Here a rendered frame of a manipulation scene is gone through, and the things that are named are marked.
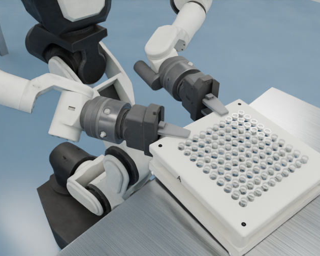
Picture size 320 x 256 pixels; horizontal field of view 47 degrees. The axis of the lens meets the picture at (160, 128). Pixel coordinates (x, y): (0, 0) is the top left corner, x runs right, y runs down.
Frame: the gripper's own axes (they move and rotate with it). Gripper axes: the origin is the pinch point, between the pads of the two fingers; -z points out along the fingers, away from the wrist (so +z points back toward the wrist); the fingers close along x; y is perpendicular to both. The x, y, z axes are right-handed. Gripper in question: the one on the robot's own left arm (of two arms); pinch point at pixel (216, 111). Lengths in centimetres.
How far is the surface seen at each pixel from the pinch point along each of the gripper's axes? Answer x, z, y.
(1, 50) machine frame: 93, 230, 22
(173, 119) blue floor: 97, 101, -53
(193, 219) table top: 6.7, -16.8, 16.1
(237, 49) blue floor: 97, 151, -142
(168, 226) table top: 6.7, -15.9, 20.9
